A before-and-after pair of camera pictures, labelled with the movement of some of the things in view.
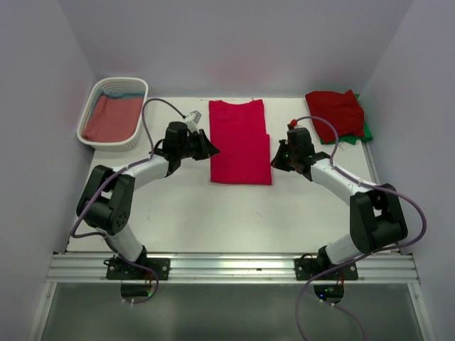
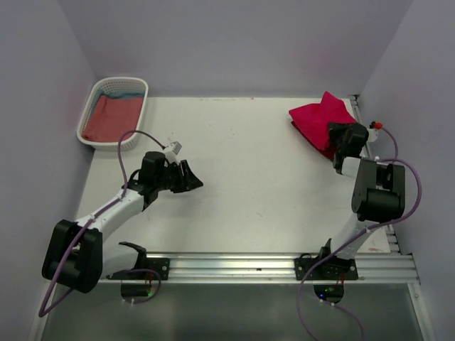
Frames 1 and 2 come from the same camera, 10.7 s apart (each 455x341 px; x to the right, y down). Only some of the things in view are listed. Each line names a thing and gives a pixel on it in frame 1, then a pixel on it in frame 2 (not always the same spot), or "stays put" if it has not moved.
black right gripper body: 293,155 → 335,136
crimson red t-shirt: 238,131 → 314,119
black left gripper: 207,149 → 187,181
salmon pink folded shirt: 114,119 stays put
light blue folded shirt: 133,94 stays put
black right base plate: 306,268 stays put
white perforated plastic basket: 112,118 stays put
